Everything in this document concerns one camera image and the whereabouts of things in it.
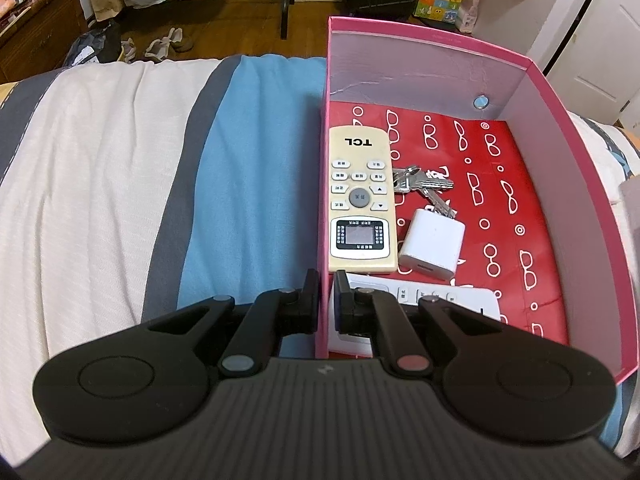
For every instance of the dark wooden cabinet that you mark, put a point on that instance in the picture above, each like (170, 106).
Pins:
(40, 38)

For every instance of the white remote control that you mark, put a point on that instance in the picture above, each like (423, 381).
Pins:
(408, 293)

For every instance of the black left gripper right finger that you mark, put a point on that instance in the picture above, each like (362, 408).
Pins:
(353, 307)

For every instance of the silver key bunch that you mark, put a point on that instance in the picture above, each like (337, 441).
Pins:
(428, 183)

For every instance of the white sandals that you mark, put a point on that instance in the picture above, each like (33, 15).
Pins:
(160, 48)

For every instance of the cream TCL remote control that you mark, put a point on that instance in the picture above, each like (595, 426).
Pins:
(362, 227)

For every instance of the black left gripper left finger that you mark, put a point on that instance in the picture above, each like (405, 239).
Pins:
(298, 309)

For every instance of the white charger plug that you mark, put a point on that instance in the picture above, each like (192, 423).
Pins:
(432, 245)

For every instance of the white door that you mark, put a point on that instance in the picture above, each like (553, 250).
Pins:
(597, 74)

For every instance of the pink cardboard box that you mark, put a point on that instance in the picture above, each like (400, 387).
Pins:
(400, 65)

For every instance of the striped blue white bedsheet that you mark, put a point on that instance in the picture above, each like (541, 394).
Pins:
(150, 213)

